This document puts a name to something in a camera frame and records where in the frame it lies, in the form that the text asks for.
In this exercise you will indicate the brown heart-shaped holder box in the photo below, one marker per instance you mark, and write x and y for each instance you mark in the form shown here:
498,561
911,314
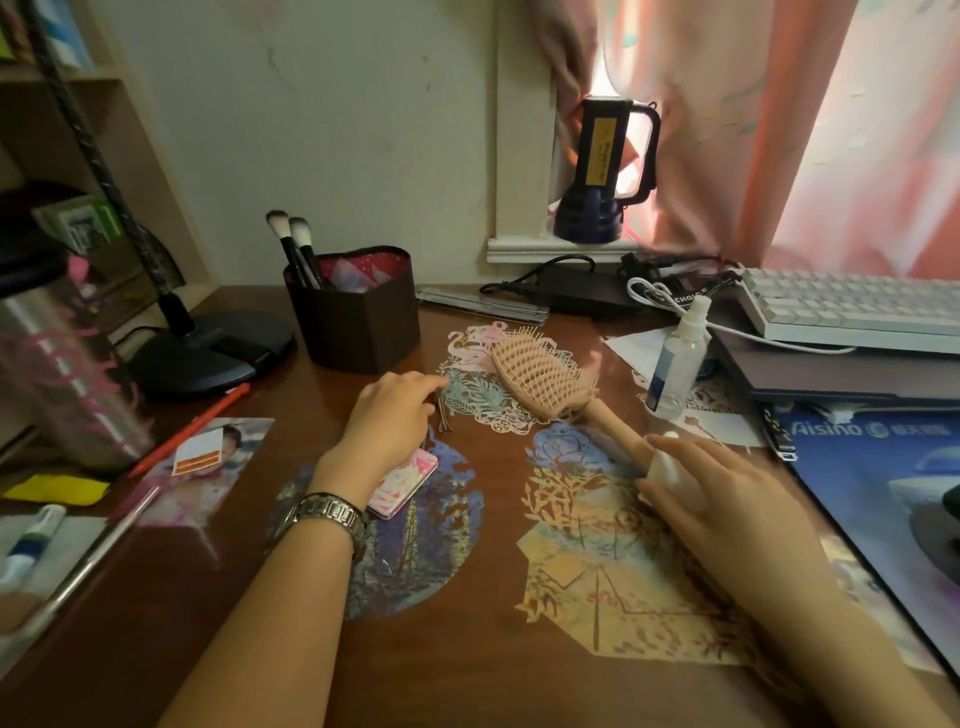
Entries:
356,322

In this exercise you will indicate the wooden shelf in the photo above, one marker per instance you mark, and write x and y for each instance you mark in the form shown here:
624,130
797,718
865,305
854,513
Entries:
112,127

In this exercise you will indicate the black computer mouse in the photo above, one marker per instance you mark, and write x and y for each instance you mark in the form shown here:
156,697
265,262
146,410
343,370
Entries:
939,544

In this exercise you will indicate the flower pattern sticker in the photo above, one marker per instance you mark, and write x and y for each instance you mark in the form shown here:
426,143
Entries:
600,570

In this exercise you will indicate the pink curtain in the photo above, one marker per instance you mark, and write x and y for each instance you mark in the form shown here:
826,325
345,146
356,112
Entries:
787,127

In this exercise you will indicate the person's left forearm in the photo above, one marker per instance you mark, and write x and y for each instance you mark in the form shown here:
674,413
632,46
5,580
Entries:
277,622

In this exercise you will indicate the person's right forearm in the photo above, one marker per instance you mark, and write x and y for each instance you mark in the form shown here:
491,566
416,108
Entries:
847,652

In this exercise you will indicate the silver metal pen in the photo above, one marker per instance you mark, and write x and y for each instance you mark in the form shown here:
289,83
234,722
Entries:
82,566

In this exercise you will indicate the person's right thumb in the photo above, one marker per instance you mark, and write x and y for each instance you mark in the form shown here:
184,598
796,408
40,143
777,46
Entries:
664,501

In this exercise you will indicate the black makeup brush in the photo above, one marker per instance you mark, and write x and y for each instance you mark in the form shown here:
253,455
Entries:
307,251
285,244

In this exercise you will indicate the flamingo paper cutout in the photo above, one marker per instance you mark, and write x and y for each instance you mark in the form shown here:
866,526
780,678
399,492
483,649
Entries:
480,397

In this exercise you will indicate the clear spray bottle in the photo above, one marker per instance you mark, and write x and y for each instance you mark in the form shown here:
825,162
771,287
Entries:
676,367

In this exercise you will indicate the white keyboard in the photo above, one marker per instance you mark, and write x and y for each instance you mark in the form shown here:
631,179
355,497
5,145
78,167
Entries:
855,307

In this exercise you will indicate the person's right hand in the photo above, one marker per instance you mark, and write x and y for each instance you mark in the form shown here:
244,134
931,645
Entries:
739,517

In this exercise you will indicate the blue mouse pad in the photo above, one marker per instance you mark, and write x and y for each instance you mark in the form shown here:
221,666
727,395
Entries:
870,487

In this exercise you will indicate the orange pen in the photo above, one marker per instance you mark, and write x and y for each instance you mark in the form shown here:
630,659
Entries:
191,427

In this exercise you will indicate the printed photo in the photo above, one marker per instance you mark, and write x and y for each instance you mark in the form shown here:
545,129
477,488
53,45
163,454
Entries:
202,491

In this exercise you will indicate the green white box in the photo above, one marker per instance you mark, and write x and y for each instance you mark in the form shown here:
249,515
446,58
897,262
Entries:
82,223

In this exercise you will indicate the person's left hand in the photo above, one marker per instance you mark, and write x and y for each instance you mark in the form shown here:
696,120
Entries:
382,427

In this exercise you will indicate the steel water bottle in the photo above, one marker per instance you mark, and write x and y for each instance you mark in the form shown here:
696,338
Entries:
64,375

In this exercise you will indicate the person's left thumb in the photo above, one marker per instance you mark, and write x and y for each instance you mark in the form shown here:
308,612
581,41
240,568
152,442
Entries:
424,427

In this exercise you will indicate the small orange white card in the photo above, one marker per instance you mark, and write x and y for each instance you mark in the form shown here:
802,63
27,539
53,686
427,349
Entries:
199,454

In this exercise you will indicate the dark grey laptop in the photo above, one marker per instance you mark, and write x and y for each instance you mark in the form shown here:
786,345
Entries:
840,371

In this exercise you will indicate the small pink case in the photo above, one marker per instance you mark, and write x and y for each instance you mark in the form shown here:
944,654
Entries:
405,484

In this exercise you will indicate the white paper scraps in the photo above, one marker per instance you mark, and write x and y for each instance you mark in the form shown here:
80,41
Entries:
637,352

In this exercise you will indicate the books on shelf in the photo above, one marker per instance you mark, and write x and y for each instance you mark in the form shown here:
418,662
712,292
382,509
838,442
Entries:
52,34

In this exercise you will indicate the white blue glue tube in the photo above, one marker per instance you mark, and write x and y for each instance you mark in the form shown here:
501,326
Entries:
30,544

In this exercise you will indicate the pink vented hairbrush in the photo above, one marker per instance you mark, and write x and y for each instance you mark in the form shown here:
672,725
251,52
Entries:
540,379

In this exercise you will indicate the round forest sticker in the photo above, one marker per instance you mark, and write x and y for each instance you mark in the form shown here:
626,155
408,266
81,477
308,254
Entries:
420,547

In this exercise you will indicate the yellow sticky note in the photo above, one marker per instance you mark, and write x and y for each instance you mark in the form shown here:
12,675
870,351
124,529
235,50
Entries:
56,489

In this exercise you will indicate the white paper sheet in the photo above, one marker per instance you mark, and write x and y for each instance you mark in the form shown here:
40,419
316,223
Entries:
71,544

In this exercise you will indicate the dark bobby pins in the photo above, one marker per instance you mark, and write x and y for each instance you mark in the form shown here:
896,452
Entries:
444,412

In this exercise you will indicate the silver metal wristwatch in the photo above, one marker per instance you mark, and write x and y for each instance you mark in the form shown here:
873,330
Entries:
324,514

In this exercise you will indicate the black flashlight with yellow label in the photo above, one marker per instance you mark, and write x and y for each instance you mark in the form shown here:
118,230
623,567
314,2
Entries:
596,172

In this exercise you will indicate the black desk lamp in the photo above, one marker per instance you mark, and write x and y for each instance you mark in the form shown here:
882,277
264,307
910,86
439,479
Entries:
202,352

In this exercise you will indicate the clear plastic ruler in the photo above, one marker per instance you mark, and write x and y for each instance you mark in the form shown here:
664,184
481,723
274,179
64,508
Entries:
480,304

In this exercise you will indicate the black power adapter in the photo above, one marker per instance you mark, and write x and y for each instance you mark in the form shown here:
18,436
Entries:
577,289

